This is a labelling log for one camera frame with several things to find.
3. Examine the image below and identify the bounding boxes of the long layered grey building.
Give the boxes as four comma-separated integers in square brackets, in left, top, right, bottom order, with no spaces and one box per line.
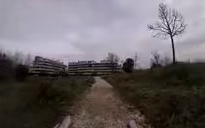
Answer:
[67,59,123,76]

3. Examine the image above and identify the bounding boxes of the dark round tree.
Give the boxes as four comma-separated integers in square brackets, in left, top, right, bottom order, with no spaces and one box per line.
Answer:
[122,57,135,74]

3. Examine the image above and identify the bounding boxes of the pale gravel path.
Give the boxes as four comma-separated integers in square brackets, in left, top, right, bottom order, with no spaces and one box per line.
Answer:
[58,76,148,128]

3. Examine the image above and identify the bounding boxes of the robot's own part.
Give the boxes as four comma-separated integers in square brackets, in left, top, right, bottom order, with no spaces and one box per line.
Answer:
[126,119,139,128]
[58,115,72,128]

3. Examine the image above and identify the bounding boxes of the grass strip with weeds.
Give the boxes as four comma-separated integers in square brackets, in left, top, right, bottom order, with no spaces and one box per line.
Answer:
[101,61,205,128]

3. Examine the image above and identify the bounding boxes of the bare thin tree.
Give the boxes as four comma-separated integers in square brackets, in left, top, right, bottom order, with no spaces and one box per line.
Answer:
[146,2,188,65]

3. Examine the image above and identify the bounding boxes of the rough grass verge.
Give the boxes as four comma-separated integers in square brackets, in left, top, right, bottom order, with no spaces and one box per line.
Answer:
[0,75,96,128]

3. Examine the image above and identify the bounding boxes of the dark bushes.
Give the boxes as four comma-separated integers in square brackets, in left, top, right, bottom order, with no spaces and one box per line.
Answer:
[0,50,30,84]

